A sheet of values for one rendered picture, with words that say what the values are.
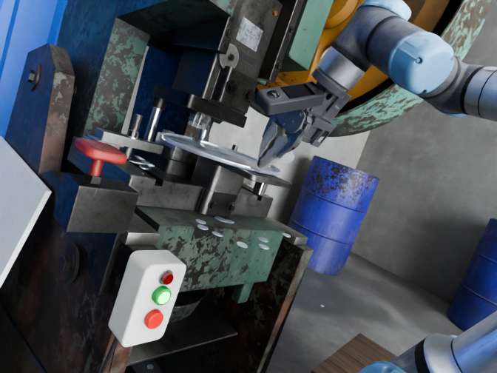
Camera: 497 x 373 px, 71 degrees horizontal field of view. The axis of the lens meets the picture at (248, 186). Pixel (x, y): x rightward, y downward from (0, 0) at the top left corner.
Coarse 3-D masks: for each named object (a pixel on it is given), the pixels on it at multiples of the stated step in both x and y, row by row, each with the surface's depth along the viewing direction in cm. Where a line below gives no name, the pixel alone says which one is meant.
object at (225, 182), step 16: (208, 160) 75; (192, 176) 81; (208, 176) 77; (224, 176) 78; (240, 176) 82; (256, 176) 67; (272, 176) 77; (208, 192) 77; (224, 192) 80; (208, 208) 78; (224, 208) 81
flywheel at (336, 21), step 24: (336, 0) 106; (360, 0) 105; (408, 0) 95; (432, 0) 88; (456, 0) 87; (336, 24) 109; (432, 24) 87; (288, 72) 119; (312, 72) 113; (360, 96) 97
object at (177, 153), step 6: (156, 138) 88; (162, 144) 86; (168, 144) 84; (168, 150) 84; (174, 150) 82; (180, 150) 83; (168, 156) 84; (174, 156) 83; (180, 156) 84; (186, 156) 85; (192, 156) 86; (192, 162) 87
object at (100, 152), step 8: (80, 144) 49; (88, 144) 49; (96, 144) 51; (104, 144) 53; (88, 152) 48; (96, 152) 48; (104, 152) 48; (112, 152) 49; (120, 152) 51; (96, 160) 51; (104, 160) 49; (112, 160) 49; (120, 160) 50; (96, 168) 51
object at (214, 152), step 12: (168, 132) 85; (180, 144) 70; (192, 144) 82; (204, 144) 85; (216, 144) 96; (204, 156) 68; (216, 156) 74; (228, 156) 77; (240, 156) 85; (252, 168) 74; (264, 168) 82; (276, 168) 87
